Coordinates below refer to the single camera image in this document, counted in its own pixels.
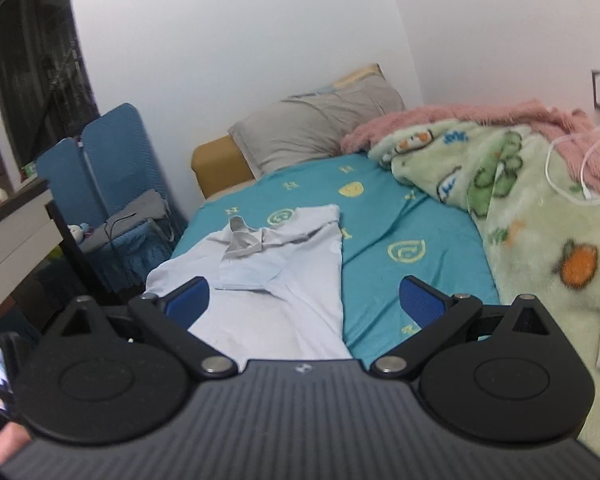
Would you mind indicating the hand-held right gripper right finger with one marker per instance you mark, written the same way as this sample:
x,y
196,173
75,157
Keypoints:
x,y
420,302

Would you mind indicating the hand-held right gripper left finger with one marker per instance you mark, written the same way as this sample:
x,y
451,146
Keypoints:
x,y
187,299

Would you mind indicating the pale blue shirt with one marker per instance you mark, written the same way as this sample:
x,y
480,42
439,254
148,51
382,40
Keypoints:
x,y
280,280

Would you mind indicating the person's left hand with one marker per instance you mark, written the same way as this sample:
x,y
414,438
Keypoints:
x,y
5,442

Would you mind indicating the teal printed bed sheet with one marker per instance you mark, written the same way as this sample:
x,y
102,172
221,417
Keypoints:
x,y
420,220

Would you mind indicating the grey cloth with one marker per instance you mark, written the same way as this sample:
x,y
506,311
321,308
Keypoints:
x,y
140,212

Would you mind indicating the small plush toy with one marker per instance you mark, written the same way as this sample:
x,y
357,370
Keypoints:
x,y
77,232

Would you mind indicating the white desk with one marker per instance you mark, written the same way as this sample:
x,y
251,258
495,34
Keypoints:
x,y
15,240

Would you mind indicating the yellow padded headboard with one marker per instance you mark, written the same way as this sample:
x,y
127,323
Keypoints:
x,y
215,165

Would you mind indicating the green printed fleece blanket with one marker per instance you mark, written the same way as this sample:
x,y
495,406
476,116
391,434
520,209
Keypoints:
x,y
530,220

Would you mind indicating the blue fabric chair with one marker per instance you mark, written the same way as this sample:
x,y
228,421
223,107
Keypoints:
x,y
115,150

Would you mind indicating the pink fluffy blanket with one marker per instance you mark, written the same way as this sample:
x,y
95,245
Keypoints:
x,y
430,115

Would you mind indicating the grey pillow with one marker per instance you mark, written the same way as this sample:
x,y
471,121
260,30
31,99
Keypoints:
x,y
315,125

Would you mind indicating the yellow pillow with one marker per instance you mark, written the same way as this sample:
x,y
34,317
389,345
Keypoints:
x,y
365,74

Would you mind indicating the dark window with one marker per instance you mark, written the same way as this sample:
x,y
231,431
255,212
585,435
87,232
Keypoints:
x,y
35,60

